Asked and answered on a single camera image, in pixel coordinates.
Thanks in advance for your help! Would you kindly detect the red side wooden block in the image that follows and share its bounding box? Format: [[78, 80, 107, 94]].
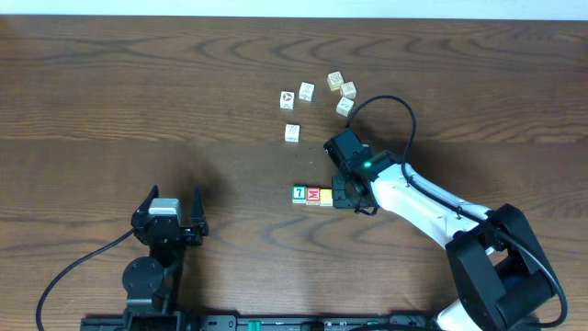
[[339, 82, 357, 99]]

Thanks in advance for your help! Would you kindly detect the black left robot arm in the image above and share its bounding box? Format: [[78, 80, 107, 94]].
[[122, 187, 209, 331]]

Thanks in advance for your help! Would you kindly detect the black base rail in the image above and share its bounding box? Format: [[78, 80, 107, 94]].
[[80, 314, 439, 331]]

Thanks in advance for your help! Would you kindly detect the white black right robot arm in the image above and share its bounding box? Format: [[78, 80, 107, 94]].
[[323, 130, 559, 330]]

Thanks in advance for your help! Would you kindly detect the W wooden block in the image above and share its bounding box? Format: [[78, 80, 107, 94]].
[[285, 124, 300, 143]]

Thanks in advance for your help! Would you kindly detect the red M wooden block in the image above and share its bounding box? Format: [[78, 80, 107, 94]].
[[306, 187, 321, 206]]

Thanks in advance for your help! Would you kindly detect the ball A wooden block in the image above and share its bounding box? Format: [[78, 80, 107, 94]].
[[279, 91, 295, 109]]

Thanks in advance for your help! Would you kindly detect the yellow side wooden block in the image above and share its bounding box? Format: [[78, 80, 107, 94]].
[[327, 72, 345, 91]]

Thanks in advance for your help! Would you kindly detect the green N wooden block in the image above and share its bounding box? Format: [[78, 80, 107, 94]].
[[335, 97, 354, 117]]

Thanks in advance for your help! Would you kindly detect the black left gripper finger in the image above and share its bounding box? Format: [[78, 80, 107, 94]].
[[190, 187, 206, 230], [136, 185, 159, 214]]

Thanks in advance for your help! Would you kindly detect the yellow top wooden block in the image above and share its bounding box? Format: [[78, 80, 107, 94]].
[[320, 188, 333, 207]]

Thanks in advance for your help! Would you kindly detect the umbrella wooden block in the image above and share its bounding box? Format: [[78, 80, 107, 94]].
[[299, 82, 315, 101]]

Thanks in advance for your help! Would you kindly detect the green 7 wooden block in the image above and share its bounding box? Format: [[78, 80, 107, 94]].
[[292, 186, 307, 204]]

